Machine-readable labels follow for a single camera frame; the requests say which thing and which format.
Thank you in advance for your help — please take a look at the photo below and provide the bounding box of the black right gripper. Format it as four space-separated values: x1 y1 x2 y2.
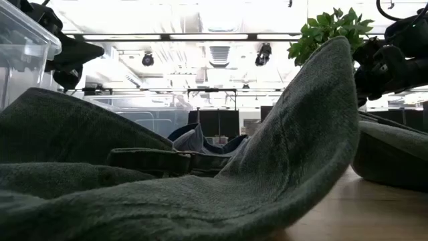
354 8 428 108

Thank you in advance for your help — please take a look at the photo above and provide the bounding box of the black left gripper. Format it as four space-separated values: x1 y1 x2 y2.
19 0 105 91

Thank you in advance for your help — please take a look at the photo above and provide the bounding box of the blue denim cap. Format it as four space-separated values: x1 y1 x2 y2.
167 123 249 155

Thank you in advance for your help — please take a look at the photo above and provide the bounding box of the large clear plastic bin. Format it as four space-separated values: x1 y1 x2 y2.
0 0 63 111

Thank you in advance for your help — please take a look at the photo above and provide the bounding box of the green leafy plant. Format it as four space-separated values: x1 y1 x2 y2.
286 7 375 67

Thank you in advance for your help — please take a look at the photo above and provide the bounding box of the black ceiling spotlight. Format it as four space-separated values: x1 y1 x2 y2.
254 42 272 67
141 52 155 67

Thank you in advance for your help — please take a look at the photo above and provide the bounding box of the dark green cap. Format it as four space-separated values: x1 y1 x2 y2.
0 35 360 241
352 112 428 193

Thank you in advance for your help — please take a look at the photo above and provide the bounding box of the small clear plastic bin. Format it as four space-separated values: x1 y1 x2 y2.
84 95 191 139

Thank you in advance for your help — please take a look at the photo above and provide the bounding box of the ceiling air vent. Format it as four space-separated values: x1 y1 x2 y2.
209 46 231 68

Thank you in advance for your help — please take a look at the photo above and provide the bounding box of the black partition panel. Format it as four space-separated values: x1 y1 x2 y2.
187 109 240 138

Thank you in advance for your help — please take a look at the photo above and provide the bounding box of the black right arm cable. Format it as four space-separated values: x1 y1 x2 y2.
376 0 428 23

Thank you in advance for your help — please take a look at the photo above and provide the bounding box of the black ceiling track rail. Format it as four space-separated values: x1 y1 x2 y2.
65 32 302 43

